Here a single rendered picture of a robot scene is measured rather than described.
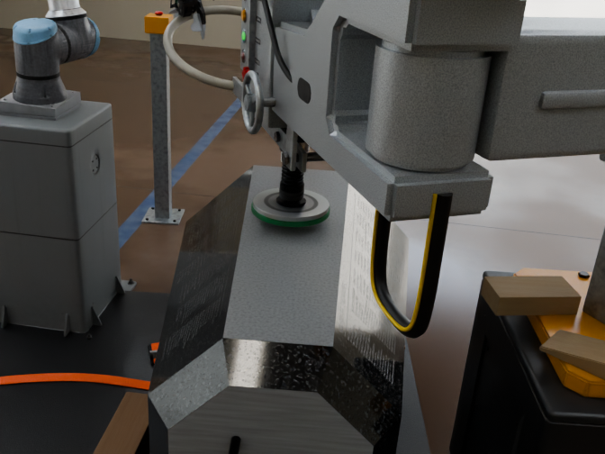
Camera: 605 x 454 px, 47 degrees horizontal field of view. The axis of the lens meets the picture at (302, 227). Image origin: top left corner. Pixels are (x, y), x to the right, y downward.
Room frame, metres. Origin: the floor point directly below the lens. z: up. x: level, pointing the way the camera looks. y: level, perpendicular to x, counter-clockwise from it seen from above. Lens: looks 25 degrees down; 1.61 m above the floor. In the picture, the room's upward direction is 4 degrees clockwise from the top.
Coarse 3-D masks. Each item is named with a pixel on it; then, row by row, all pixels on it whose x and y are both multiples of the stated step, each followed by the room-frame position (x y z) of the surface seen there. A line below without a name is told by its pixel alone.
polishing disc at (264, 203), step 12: (264, 192) 1.85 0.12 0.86; (276, 192) 1.85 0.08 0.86; (312, 192) 1.87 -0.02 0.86; (264, 204) 1.75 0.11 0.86; (276, 204) 1.76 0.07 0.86; (312, 204) 1.78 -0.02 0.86; (324, 204) 1.78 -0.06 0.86; (276, 216) 1.69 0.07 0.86; (288, 216) 1.69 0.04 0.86; (300, 216) 1.69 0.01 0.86; (312, 216) 1.70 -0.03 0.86
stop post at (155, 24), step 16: (144, 16) 3.45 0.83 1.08; (160, 16) 3.47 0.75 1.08; (160, 32) 3.44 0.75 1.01; (160, 48) 3.46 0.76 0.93; (160, 64) 3.46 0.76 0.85; (160, 80) 3.46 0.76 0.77; (160, 96) 3.46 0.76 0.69; (160, 112) 3.46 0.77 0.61; (160, 128) 3.46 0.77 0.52; (160, 144) 3.46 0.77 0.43; (160, 160) 3.46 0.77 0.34; (160, 176) 3.46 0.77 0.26; (160, 192) 3.46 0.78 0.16; (160, 208) 3.46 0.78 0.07; (176, 224) 3.41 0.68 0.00
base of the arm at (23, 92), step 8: (16, 72) 2.49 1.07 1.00; (16, 80) 2.49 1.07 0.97; (24, 80) 2.46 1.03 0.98; (32, 80) 2.45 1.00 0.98; (40, 80) 2.46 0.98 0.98; (48, 80) 2.48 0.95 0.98; (56, 80) 2.51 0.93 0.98; (16, 88) 2.47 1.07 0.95; (24, 88) 2.45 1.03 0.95; (32, 88) 2.45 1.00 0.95; (40, 88) 2.45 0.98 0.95; (48, 88) 2.47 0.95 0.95; (56, 88) 2.49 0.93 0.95; (64, 88) 2.54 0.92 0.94; (16, 96) 2.46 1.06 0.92; (24, 96) 2.44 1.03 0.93; (32, 96) 2.44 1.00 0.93; (40, 96) 2.45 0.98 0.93; (48, 96) 2.47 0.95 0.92; (56, 96) 2.48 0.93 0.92; (64, 96) 2.52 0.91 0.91; (40, 104) 2.44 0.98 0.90
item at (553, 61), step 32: (544, 32) 1.15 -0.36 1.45; (576, 32) 1.18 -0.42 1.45; (512, 64) 1.12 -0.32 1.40; (544, 64) 1.14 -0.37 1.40; (576, 64) 1.17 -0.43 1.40; (512, 96) 1.12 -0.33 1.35; (544, 96) 1.14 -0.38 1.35; (576, 96) 1.16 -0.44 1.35; (480, 128) 1.15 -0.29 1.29; (512, 128) 1.13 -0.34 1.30; (544, 128) 1.15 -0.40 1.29; (576, 128) 1.18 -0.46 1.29
